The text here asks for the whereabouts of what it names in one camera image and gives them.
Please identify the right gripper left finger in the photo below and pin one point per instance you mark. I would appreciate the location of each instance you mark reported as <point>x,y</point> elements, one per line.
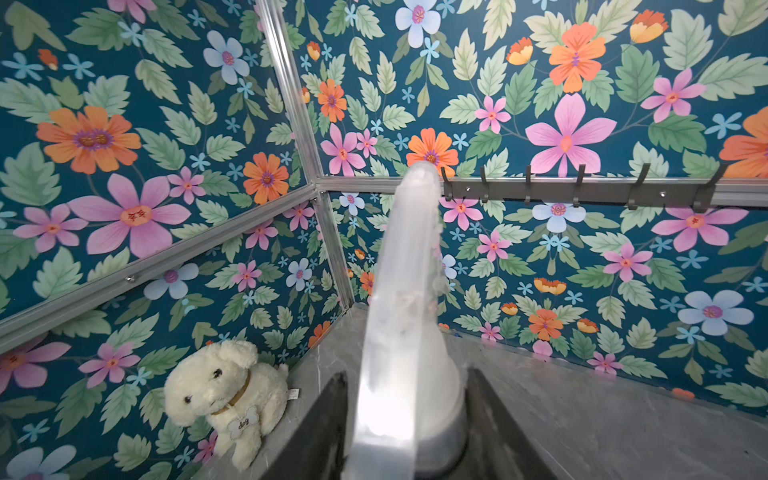
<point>316,449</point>

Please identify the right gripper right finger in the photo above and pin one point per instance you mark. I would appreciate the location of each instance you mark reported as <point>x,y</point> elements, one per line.
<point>497,447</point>

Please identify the white spray nozzle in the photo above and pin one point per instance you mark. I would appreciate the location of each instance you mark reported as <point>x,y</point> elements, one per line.
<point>408,385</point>

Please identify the grey translucent spray bottle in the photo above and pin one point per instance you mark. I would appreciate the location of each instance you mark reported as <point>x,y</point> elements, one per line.
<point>440,451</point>

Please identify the white plush teddy bear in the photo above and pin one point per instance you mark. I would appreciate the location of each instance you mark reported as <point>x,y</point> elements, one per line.
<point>240,397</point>

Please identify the aluminium frame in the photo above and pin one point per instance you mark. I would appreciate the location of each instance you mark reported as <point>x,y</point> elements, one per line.
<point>136,131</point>

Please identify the black hook rail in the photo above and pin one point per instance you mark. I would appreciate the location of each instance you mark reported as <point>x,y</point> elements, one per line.
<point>632,193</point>

